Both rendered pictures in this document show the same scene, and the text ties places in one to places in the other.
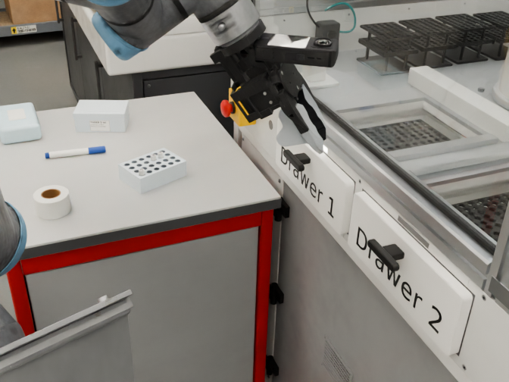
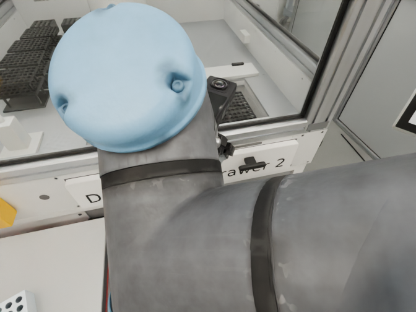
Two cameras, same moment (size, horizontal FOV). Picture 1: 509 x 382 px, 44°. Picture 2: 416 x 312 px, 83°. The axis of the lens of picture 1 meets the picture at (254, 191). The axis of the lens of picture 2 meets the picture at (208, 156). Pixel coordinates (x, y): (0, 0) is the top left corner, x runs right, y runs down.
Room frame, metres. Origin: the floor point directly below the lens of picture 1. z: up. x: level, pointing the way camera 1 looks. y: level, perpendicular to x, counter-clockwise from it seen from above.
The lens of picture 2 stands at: (0.82, 0.21, 1.38)
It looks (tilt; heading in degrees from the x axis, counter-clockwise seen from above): 48 degrees down; 280
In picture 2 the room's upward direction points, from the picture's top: straight up
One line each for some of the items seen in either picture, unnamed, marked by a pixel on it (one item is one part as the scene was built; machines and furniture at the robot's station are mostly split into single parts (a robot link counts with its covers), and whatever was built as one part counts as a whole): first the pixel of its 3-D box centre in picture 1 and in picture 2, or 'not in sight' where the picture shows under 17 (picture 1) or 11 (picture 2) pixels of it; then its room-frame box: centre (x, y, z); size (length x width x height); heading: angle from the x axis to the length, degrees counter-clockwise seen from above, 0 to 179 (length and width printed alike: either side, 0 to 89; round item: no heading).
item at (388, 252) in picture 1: (389, 253); (251, 163); (0.77, -0.21, 0.91); 0.07 x 0.04 x 0.01; 23
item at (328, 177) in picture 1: (310, 171); (132, 184); (1.07, -0.11, 0.87); 0.29 x 0.02 x 0.11; 23
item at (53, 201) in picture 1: (51, 201); not in sight; (1.08, 0.41, 0.78); 0.07 x 0.07 x 0.04
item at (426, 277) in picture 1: (401, 266); (246, 163); (0.78, -0.23, 0.87); 0.29 x 0.02 x 0.11; 23
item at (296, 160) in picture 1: (299, 159); not in sight; (1.06, -0.08, 0.91); 0.07 x 0.04 x 0.01; 23
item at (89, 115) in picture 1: (102, 115); not in sight; (1.49, 0.40, 0.79); 0.13 x 0.09 x 0.05; 93
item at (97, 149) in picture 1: (75, 151); not in sight; (1.32, 0.42, 0.77); 0.14 x 0.02 x 0.02; 108
